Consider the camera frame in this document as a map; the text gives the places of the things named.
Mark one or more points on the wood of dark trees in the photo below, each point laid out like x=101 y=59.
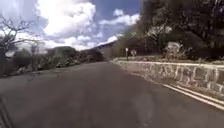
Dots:
x=173 y=26

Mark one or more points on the brown hillside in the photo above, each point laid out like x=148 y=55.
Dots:
x=106 y=50

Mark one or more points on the small sign on post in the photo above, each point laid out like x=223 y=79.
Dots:
x=126 y=52

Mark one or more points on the row of roadside bushes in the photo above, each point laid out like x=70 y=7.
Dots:
x=50 y=59

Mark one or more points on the bare dark tree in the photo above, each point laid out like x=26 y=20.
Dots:
x=10 y=36

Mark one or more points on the grey stone wall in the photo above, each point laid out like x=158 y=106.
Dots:
x=180 y=74

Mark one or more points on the grey asphalt road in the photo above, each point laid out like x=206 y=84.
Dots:
x=100 y=96

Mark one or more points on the round road sign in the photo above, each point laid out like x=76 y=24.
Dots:
x=133 y=52

